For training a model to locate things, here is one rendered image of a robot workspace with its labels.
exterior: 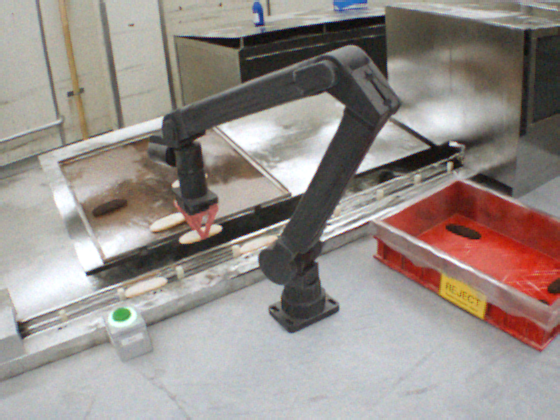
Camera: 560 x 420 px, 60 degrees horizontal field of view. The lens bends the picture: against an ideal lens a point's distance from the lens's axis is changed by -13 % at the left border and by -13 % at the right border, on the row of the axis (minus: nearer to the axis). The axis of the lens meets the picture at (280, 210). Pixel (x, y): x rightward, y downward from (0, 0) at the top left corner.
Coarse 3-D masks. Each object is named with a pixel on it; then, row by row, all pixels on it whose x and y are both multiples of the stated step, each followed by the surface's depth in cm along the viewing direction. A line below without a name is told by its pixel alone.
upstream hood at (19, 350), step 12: (0, 300) 100; (0, 312) 96; (12, 312) 99; (0, 324) 93; (12, 324) 93; (0, 336) 90; (12, 336) 90; (0, 348) 90; (12, 348) 91; (0, 360) 91
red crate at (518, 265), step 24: (456, 216) 134; (432, 240) 125; (456, 240) 124; (480, 240) 123; (504, 240) 122; (408, 264) 113; (480, 264) 115; (504, 264) 113; (528, 264) 112; (552, 264) 111; (432, 288) 108; (528, 288) 105; (504, 312) 93; (528, 336) 90; (552, 336) 89
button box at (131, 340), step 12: (108, 324) 96; (132, 324) 96; (144, 324) 97; (108, 336) 102; (120, 336) 95; (132, 336) 96; (144, 336) 98; (120, 348) 96; (132, 348) 97; (144, 348) 99
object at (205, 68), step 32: (192, 32) 355; (224, 32) 316; (256, 32) 289; (288, 32) 322; (320, 32) 314; (352, 32) 319; (384, 32) 332; (192, 64) 346; (224, 64) 304; (256, 64) 293; (288, 64) 304; (384, 64) 341; (192, 96) 363
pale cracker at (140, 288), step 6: (144, 282) 114; (150, 282) 114; (156, 282) 114; (162, 282) 114; (132, 288) 112; (138, 288) 112; (144, 288) 112; (150, 288) 112; (156, 288) 113; (126, 294) 111; (132, 294) 111; (138, 294) 111
